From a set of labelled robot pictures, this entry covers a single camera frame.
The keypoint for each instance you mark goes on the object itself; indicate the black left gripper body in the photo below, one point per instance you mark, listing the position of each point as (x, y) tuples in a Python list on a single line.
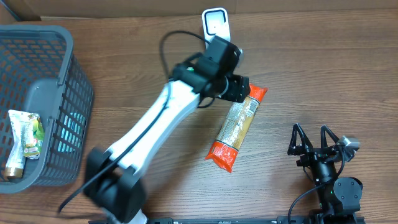
[(237, 89)]

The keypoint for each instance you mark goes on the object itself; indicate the white barcode scanner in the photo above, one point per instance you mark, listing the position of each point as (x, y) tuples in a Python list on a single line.
[(216, 23)]

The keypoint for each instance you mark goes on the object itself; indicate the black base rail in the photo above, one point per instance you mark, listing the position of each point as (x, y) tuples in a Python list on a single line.
[(278, 220)]

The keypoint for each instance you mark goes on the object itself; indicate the grey plastic mesh basket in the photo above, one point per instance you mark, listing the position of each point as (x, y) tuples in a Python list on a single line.
[(40, 74)]

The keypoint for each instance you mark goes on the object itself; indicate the white tube gold cap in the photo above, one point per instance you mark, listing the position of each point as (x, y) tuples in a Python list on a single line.
[(21, 127)]

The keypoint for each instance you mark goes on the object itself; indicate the orange spaghetti packet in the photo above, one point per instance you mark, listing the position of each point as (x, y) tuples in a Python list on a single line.
[(228, 141)]

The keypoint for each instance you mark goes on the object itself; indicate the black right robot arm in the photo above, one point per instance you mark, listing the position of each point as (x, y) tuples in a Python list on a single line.
[(339, 197)]

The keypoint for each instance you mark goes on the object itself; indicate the green tea packet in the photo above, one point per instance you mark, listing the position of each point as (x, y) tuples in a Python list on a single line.
[(34, 136)]

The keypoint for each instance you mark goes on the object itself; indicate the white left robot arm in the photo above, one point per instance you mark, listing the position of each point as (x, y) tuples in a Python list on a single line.
[(113, 177)]

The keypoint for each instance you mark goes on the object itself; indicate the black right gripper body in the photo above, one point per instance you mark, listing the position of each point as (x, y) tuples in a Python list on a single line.
[(315, 152)]

